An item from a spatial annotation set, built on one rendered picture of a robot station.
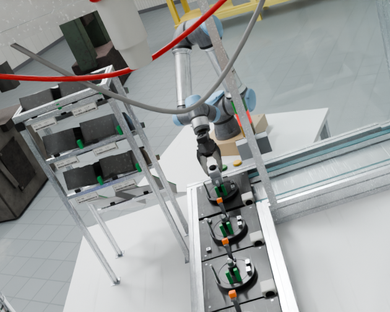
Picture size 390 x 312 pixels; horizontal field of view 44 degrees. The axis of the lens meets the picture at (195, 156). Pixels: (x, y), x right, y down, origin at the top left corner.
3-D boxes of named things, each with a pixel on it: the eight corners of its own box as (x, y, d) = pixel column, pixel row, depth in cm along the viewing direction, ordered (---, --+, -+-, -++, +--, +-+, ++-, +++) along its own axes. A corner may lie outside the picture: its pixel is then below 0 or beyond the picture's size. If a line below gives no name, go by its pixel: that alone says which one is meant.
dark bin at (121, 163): (132, 166, 209) (128, 150, 209) (160, 159, 206) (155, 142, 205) (103, 178, 183) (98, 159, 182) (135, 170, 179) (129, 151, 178)
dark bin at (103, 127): (117, 135, 202) (112, 117, 201) (145, 127, 198) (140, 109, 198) (84, 143, 175) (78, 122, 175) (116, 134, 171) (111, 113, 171)
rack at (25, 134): (116, 252, 218) (25, 96, 181) (192, 228, 213) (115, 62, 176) (111, 286, 200) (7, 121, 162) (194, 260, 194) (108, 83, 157)
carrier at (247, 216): (199, 225, 198) (189, 201, 192) (256, 207, 194) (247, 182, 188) (202, 265, 177) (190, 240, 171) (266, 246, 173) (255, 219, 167)
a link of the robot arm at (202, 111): (205, 95, 215) (194, 91, 208) (212, 117, 212) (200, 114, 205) (191, 103, 219) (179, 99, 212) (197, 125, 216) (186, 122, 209)
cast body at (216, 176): (212, 177, 207) (206, 164, 203) (221, 174, 206) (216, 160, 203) (213, 188, 199) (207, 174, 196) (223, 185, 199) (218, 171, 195)
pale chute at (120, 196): (120, 210, 222) (119, 200, 224) (146, 204, 219) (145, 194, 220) (87, 203, 197) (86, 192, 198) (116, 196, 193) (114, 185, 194)
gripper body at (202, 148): (220, 155, 209) (212, 129, 213) (216, 150, 201) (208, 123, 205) (203, 160, 211) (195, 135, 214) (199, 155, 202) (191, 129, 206)
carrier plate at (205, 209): (197, 190, 220) (195, 186, 219) (247, 173, 217) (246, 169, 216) (199, 222, 199) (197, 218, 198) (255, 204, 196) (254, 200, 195)
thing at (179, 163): (189, 126, 310) (187, 122, 308) (329, 112, 261) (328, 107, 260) (134, 196, 260) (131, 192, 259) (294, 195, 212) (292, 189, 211)
